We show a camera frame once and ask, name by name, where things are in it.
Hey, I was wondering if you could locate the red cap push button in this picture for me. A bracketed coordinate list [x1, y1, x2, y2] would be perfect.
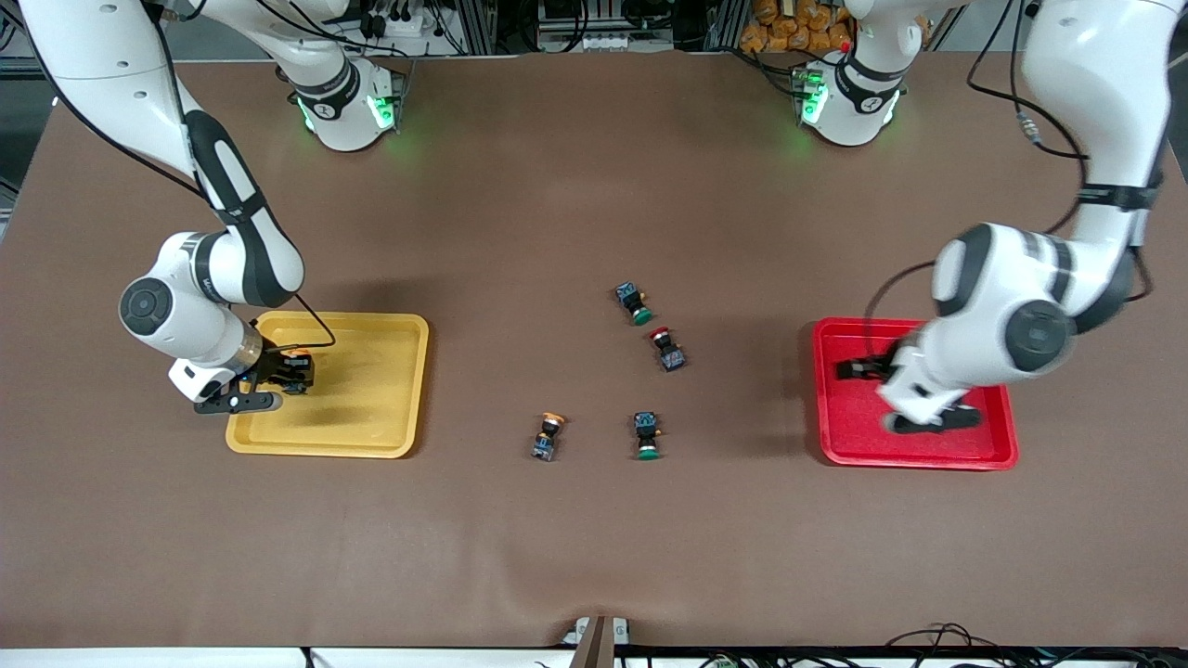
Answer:
[649, 326, 688, 373]

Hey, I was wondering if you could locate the red plastic tray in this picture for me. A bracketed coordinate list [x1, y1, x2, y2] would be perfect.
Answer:
[812, 317, 1020, 471]

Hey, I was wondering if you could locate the yellow plastic tray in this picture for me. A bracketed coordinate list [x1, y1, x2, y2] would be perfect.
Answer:
[226, 311, 431, 459]

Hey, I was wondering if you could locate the green cap push button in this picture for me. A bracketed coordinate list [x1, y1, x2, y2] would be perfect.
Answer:
[632, 411, 665, 462]
[613, 281, 656, 327]

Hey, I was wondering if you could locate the brown table mat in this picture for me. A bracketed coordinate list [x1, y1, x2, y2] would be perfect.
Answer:
[0, 51, 1188, 650]

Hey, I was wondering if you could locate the pile of orange objects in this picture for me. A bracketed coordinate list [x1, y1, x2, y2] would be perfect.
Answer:
[740, 0, 852, 54]

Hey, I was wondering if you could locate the white power strip with plugs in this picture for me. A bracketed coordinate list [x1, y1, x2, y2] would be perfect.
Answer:
[360, 0, 437, 43]

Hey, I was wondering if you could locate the long white power strip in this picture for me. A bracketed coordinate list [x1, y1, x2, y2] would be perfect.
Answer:
[541, 32, 671, 54]

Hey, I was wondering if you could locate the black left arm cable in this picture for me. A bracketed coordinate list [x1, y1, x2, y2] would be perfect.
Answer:
[863, 0, 1154, 372]

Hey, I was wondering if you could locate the loose black cable bundle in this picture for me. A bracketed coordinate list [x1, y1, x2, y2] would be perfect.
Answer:
[882, 623, 999, 650]

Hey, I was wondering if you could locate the grey metal edge bracket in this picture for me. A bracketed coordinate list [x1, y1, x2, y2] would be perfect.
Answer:
[564, 615, 632, 668]

